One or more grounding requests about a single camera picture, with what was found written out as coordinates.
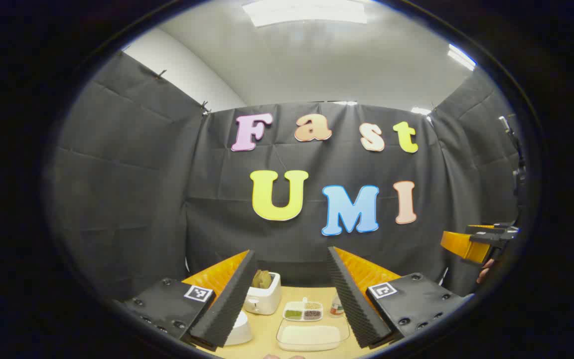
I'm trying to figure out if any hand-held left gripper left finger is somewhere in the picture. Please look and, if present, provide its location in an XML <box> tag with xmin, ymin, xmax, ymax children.
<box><xmin>113</xmin><ymin>249</ymin><xmax>258</xmax><ymax>352</ymax></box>

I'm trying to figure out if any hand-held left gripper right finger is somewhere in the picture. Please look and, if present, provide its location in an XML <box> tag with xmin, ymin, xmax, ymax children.
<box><xmin>327</xmin><ymin>246</ymin><xmax>475</xmax><ymax>350</ymax></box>

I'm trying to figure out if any white rice cooker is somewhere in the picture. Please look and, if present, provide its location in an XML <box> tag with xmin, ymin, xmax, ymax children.
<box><xmin>225</xmin><ymin>310</ymin><xmax>253</xmax><ymax>347</ymax></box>

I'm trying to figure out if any clear container of white rice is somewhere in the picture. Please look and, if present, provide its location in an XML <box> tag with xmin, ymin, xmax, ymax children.
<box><xmin>276</xmin><ymin>315</ymin><xmax>351</xmax><ymax>352</ymax></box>

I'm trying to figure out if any white toaster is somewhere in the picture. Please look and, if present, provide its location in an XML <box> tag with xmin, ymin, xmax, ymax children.
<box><xmin>244</xmin><ymin>272</ymin><xmax>282</xmax><ymax>316</ymax></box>

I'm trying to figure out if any white divided grain dish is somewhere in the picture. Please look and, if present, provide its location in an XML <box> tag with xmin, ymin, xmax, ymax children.
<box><xmin>284</xmin><ymin>298</ymin><xmax>324</xmax><ymax>322</ymax></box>

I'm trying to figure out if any ceiling light panel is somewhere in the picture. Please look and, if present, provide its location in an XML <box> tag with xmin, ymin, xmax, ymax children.
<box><xmin>242</xmin><ymin>0</ymin><xmax>368</xmax><ymax>27</ymax></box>
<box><xmin>447</xmin><ymin>44</ymin><xmax>477</xmax><ymax>71</ymax></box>

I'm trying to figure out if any black backdrop cloth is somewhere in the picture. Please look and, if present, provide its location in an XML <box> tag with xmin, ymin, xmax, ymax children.
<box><xmin>50</xmin><ymin>50</ymin><xmax>528</xmax><ymax>302</ymax></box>

